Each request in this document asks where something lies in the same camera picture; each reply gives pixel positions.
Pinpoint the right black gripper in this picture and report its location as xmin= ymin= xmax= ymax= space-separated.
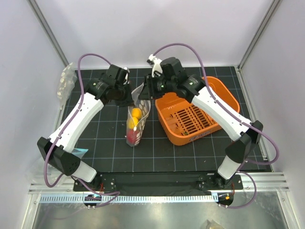
xmin=139 ymin=73 xmax=175 ymax=101

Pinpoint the yellow toy fruit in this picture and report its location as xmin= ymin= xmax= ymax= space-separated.
xmin=131 ymin=108 xmax=142 ymax=119
xmin=127 ymin=116 xmax=139 ymax=129

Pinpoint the clear polka dot zip bag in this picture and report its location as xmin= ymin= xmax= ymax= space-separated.
xmin=126 ymin=86 xmax=151 ymax=146

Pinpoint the red toy strawberry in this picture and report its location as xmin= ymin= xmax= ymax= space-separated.
xmin=126 ymin=129 xmax=139 ymax=144

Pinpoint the orange plastic basket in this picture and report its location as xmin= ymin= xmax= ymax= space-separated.
xmin=155 ymin=76 xmax=240 ymax=146

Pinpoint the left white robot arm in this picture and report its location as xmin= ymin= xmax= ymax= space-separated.
xmin=37 ymin=64 xmax=133 ymax=191

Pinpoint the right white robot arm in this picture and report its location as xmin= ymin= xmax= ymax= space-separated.
xmin=139 ymin=54 xmax=263 ymax=189

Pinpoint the spare polka dot bag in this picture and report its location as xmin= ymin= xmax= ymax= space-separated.
xmin=57 ymin=62 xmax=77 ymax=105

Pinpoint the crumpled clear blue-zip bag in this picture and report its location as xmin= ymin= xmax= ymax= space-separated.
xmin=25 ymin=148 xmax=88 ymax=186

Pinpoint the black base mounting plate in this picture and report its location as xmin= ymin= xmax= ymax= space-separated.
xmin=73 ymin=171 xmax=243 ymax=194

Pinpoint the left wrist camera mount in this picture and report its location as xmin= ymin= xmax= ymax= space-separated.
xmin=123 ymin=67 xmax=130 ymax=84

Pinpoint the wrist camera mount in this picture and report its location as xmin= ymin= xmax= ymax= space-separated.
xmin=123 ymin=67 xmax=130 ymax=84
xmin=147 ymin=54 xmax=163 ymax=77

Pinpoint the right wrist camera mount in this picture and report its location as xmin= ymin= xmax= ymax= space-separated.
xmin=147 ymin=54 xmax=163 ymax=77

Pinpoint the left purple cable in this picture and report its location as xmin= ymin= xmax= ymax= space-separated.
xmin=44 ymin=53 xmax=122 ymax=208

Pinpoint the purple cable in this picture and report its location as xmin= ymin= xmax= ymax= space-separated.
xmin=152 ymin=42 xmax=279 ymax=208
xmin=44 ymin=53 xmax=122 ymax=208

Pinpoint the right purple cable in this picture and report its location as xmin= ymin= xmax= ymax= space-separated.
xmin=152 ymin=42 xmax=279 ymax=208

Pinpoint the white slotted cable duct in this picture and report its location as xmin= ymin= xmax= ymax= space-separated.
xmin=39 ymin=193 xmax=218 ymax=204

